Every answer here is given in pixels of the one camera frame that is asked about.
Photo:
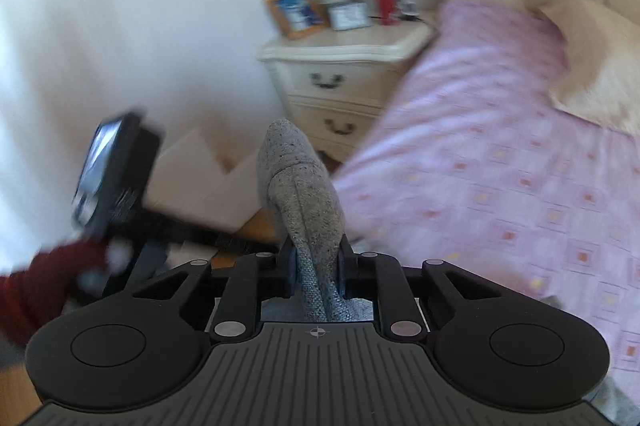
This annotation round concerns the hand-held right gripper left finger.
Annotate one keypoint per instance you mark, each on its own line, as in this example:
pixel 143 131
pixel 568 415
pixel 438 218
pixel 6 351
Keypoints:
pixel 291 273

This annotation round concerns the cream pillow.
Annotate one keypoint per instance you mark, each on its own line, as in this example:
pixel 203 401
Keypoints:
pixel 595 65

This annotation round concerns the wooden photo frame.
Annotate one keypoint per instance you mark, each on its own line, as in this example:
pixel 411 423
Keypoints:
pixel 296 13

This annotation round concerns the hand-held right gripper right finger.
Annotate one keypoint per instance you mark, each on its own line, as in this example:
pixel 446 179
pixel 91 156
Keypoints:
pixel 345 273

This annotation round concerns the person's left forearm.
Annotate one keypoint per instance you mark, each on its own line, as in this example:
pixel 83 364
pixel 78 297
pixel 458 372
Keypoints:
pixel 40 291

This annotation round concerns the cream nightstand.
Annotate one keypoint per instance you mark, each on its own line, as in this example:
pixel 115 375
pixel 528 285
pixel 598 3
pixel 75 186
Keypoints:
pixel 340 80

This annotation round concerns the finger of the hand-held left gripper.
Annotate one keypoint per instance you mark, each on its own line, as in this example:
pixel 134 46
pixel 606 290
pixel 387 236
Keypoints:
pixel 210 233

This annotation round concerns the grey pants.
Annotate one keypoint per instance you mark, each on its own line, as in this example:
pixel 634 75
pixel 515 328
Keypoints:
pixel 305 211

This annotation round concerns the pink patterned blanket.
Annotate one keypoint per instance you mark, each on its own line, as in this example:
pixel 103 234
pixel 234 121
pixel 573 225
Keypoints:
pixel 500 186

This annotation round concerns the small silver desk clock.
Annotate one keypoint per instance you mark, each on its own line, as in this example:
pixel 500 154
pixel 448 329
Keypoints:
pixel 348 15

